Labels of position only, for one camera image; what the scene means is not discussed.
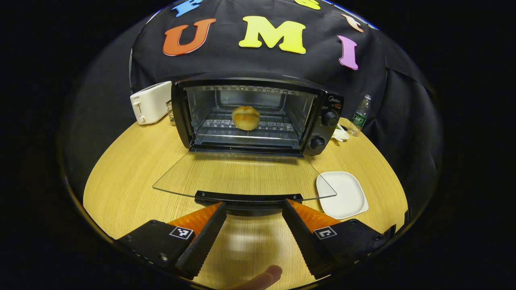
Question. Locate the clear glass container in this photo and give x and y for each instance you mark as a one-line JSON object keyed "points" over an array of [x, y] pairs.
{"points": [[170, 110]]}

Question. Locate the black electric oven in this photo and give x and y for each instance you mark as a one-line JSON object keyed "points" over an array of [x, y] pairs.
{"points": [[328, 133]]}

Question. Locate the white square plate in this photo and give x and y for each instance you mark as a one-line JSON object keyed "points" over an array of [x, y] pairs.
{"points": [[342, 195]]}

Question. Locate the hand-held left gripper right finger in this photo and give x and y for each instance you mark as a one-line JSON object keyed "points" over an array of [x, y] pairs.
{"points": [[302, 241]]}

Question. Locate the white toaster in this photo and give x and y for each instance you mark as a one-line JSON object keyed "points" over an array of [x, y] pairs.
{"points": [[151, 102]]}

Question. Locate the round golden bread bun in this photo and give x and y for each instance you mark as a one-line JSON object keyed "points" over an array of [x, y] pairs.
{"points": [[246, 118]]}

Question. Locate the clear plastic water bottle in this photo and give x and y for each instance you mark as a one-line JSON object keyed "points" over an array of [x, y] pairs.
{"points": [[359, 117]]}

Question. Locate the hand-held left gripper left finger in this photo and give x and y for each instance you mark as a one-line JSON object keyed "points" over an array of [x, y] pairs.
{"points": [[203, 245]]}

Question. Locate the black backdrop cloth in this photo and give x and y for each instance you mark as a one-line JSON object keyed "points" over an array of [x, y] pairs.
{"points": [[242, 60]]}

